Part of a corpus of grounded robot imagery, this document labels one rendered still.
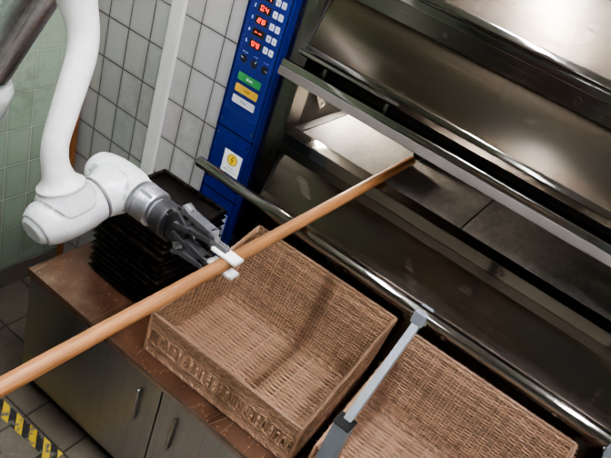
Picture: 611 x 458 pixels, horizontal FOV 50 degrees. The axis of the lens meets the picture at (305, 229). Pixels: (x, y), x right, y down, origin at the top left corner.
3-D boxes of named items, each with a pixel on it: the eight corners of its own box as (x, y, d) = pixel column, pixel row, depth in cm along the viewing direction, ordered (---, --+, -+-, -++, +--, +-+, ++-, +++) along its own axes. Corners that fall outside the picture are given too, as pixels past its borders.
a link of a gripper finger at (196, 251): (171, 229, 143) (168, 233, 144) (205, 263, 140) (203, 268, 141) (183, 224, 146) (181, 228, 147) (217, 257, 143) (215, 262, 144)
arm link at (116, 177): (156, 205, 155) (113, 231, 147) (113, 172, 161) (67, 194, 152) (159, 170, 148) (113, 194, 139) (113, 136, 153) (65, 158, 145)
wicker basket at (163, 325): (239, 283, 232) (259, 221, 217) (370, 377, 214) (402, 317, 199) (138, 348, 194) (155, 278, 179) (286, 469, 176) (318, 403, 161)
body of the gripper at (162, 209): (174, 191, 147) (204, 213, 144) (166, 221, 151) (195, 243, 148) (149, 201, 141) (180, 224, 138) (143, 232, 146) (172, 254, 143)
